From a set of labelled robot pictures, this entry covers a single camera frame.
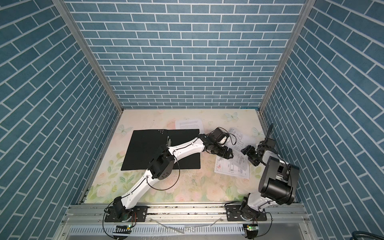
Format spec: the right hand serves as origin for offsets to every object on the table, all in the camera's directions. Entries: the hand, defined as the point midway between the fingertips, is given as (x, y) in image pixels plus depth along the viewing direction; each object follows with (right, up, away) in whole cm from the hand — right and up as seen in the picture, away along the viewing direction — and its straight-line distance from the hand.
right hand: (245, 152), depth 94 cm
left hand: (-11, -2, -2) cm, 11 cm away
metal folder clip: (-50, +5, +6) cm, 51 cm away
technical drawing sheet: (-10, -9, -3) cm, 13 cm away
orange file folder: (-68, +4, +10) cm, 69 cm away
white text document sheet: (-36, +17, +18) cm, 44 cm away
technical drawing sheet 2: (-3, +7, +8) cm, 11 cm away
